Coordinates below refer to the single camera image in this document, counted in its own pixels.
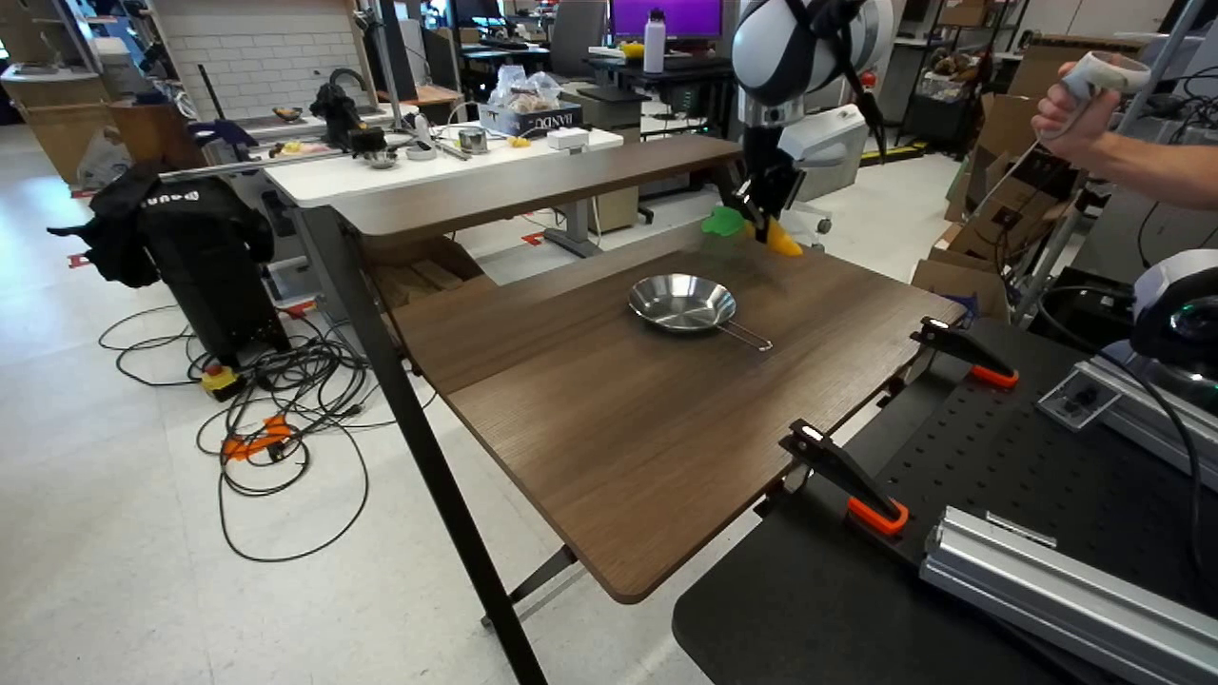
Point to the black table leg frame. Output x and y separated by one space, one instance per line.
336 261

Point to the white topped back table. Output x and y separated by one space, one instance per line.
444 195

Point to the aluminium extrusion rail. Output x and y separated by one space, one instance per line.
1067 601

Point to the person's hand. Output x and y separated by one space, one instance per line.
1073 128

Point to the orange power plug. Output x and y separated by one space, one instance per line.
241 447

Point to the silver frying pan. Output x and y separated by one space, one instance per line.
690 307

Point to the grey office chair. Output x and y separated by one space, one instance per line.
826 150

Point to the black orange clamp near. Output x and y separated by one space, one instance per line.
866 502

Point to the black orange clamp far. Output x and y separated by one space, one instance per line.
979 362

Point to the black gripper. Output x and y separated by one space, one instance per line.
765 184

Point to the black orange clamp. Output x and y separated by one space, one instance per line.
979 362
866 502

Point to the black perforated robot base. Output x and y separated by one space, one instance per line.
810 600

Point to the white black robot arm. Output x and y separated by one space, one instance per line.
798 65

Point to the purple monitor screen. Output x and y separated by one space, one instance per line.
682 15

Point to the white water bottle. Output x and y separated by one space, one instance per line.
654 41

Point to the black device on table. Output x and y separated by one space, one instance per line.
338 123

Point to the white black camera head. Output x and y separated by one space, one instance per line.
1176 310

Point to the person's forearm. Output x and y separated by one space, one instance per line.
1167 171

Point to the cardboard boxes stack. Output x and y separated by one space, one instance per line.
1020 192

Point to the white handheld controller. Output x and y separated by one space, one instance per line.
1098 72

